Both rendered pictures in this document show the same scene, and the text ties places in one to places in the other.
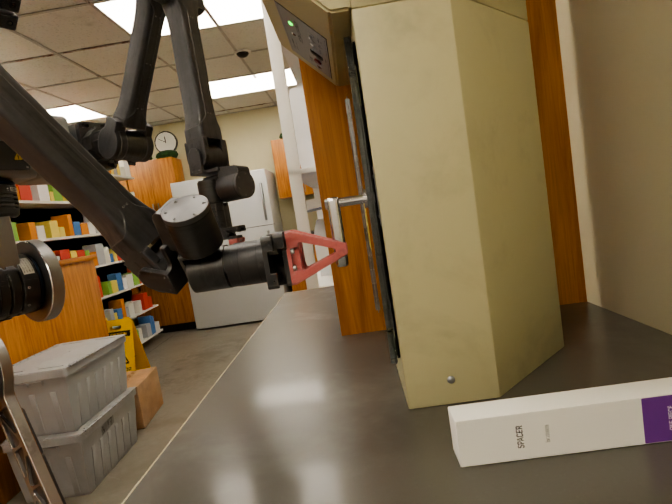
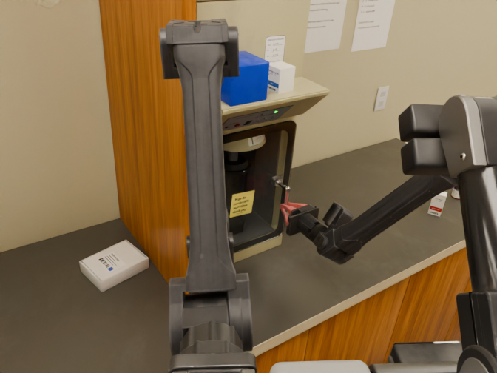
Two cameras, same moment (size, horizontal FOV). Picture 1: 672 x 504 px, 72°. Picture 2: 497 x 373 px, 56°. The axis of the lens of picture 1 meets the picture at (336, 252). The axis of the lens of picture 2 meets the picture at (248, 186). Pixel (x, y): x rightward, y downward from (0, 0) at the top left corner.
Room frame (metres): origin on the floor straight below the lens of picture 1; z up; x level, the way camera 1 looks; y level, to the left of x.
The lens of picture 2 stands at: (1.40, 0.83, 1.89)
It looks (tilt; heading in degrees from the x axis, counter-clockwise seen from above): 31 degrees down; 231
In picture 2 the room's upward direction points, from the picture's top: 4 degrees clockwise
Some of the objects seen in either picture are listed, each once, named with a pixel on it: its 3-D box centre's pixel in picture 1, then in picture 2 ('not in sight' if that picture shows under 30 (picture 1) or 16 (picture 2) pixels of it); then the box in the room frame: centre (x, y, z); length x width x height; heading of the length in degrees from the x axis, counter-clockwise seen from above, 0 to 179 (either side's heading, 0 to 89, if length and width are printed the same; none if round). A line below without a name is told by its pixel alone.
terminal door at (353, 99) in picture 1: (367, 206); (246, 194); (0.70, -0.06, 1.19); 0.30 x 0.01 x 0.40; 177
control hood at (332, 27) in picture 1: (307, 27); (264, 110); (0.70, -0.01, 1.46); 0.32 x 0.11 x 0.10; 177
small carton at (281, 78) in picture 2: not in sight; (279, 77); (0.66, -0.01, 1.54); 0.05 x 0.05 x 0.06; 3
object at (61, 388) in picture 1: (69, 382); not in sight; (2.43, 1.53, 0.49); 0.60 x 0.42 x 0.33; 177
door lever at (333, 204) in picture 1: (349, 228); (282, 196); (0.59, -0.02, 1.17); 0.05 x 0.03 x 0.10; 87
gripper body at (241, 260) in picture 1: (257, 261); (308, 225); (0.60, 0.10, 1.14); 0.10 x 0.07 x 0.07; 177
